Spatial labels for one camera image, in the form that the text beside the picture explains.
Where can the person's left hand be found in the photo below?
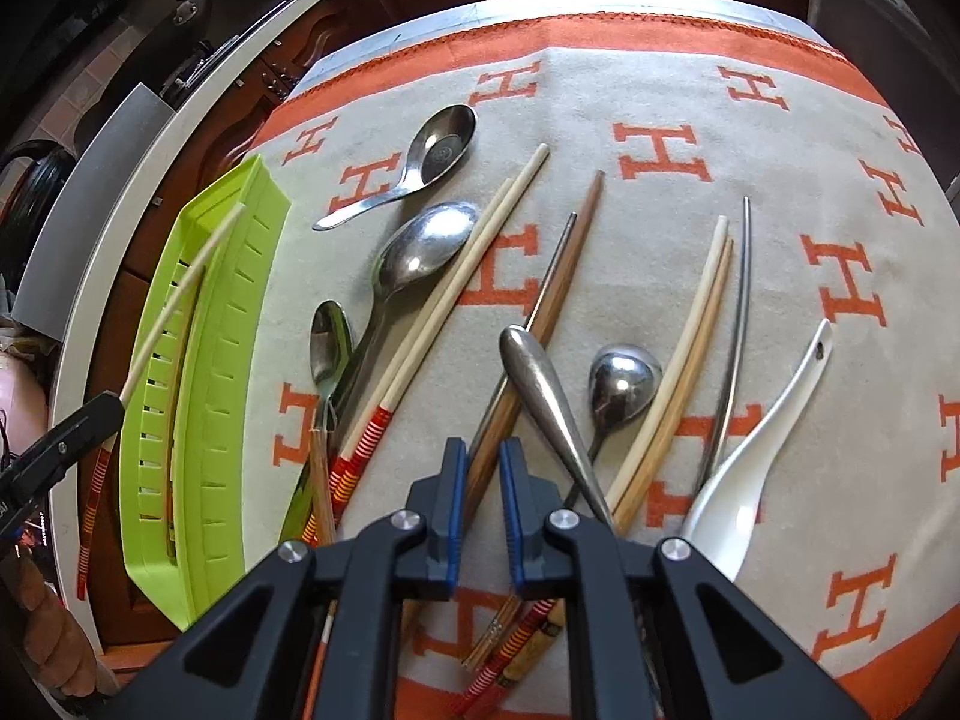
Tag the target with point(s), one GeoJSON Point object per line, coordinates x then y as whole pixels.
{"type": "Point", "coordinates": [45, 615]}

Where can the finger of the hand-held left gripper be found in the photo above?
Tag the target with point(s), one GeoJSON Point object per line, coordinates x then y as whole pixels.
{"type": "Point", "coordinates": [67, 442]}

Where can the black pot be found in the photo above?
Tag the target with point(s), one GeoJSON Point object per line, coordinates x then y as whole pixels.
{"type": "Point", "coordinates": [37, 187]}

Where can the metal fork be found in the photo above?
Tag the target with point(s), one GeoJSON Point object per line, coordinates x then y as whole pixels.
{"type": "Point", "coordinates": [525, 367]}

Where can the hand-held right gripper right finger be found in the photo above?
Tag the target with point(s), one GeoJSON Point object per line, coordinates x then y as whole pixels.
{"type": "Point", "coordinates": [511, 517]}

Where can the cutlery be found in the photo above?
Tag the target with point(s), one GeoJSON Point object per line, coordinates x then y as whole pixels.
{"type": "Point", "coordinates": [718, 232]}

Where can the beige chopstick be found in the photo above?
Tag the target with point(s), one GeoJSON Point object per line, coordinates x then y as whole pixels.
{"type": "Point", "coordinates": [727, 255]}

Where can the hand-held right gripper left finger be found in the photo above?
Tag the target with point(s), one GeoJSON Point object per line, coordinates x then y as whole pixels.
{"type": "Point", "coordinates": [452, 517]}

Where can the large metal spoon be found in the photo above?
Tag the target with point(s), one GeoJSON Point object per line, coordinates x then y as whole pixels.
{"type": "Point", "coordinates": [420, 247]}

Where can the orange and beige patterned blanket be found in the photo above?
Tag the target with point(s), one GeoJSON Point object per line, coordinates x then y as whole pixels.
{"type": "Point", "coordinates": [600, 90]}

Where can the green plastic utensil tray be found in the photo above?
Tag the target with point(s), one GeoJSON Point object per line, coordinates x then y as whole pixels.
{"type": "Point", "coordinates": [225, 390]}

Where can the cream chopstick red striped end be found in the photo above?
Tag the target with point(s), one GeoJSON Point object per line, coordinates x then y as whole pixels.
{"type": "Point", "coordinates": [431, 311]}
{"type": "Point", "coordinates": [210, 260]}
{"type": "Point", "coordinates": [451, 307]}

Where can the short wide metal spoon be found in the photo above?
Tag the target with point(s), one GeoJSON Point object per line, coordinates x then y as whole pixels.
{"type": "Point", "coordinates": [442, 142]}

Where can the metal chopstick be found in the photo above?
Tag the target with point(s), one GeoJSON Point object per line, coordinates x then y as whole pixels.
{"type": "Point", "coordinates": [744, 277]}
{"type": "Point", "coordinates": [559, 255]}

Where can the white ceramic spoon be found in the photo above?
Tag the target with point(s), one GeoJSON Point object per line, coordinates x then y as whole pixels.
{"type": "Point", "coordinates": [727, 495]}

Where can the grey metal panel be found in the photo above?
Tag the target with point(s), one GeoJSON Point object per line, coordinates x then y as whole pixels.
{"type": "Point", "coordinates": [90, 202]}

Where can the brown wooden chopstick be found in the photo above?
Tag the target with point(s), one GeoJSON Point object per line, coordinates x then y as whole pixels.
{"type": "Point", "coordinates": [592, 195]}
{"type": "Point", "coordinates": [174, 435]}

